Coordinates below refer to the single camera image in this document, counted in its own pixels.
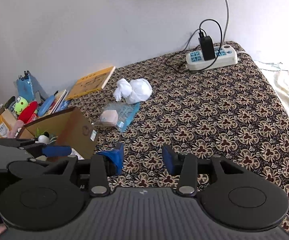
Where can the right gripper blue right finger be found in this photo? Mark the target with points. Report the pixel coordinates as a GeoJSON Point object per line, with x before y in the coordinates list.
{"type": "Point", "coordinates": [183, 165]}

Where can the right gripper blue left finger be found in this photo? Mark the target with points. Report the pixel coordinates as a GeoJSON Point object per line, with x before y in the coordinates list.
{"type": "Point", "coordinates": [105, 164]}

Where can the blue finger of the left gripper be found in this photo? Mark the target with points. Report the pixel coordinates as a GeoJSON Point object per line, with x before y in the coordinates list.
{"type": "Point", "coordinates": [56, 151]}

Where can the small panda plush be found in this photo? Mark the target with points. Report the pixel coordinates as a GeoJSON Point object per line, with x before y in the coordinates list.
{"type": "Point", "coordinates": [44, 137]}

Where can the pink toy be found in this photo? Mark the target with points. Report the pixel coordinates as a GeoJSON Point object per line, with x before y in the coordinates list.
{"type": "Point", "coordinates": [117, 114]}

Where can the white cloth bundle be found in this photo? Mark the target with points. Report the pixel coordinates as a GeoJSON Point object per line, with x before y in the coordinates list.
{"type": "Point", "coordinates": [133, 91]}

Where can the pink cloth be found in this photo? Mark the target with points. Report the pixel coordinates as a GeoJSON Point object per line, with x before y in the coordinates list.
{"type": "Point", "coordinates": [15, 129]}

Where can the brown cardboard box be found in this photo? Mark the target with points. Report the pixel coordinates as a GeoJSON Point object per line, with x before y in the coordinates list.
{"type": "Point", "coordinates": [71, 128]}

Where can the orange white package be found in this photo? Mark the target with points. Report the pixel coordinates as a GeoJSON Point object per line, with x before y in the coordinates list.
{"type": "Point", "coordinates": [7, 121]}

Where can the blue pencil case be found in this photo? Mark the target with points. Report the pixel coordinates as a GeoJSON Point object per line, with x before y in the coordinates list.
{"type": "Point", "coordinates": [45, 106]}

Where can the red plush toy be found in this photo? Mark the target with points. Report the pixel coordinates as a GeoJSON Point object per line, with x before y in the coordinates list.
{"type": "Point", "coordinates": [26, 114]}

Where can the picture book stack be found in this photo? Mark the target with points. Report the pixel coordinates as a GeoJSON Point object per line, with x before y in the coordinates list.
{"type": "Point", "coordinates": [59, 97]}

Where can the small green frog head toy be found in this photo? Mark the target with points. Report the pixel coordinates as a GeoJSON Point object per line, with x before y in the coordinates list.
{"type": "Point", "coordinates": [20, 104]}

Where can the patterned brown bed cover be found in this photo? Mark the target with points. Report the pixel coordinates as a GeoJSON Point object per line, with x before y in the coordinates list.
{"type": "Point", "coordinates": [231, 111]}

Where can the yellow book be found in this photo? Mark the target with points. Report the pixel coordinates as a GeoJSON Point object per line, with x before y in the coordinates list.
{"type": "Point", "coordinates": [91, 83]}

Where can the white power strip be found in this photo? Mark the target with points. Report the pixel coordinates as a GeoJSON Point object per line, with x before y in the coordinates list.
{"type": "Point", "coordinates": [223, 57]}

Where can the black charger adapter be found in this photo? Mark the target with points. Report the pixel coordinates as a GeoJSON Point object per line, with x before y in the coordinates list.
{"type": "Point", "coordinates": [206, 44]}

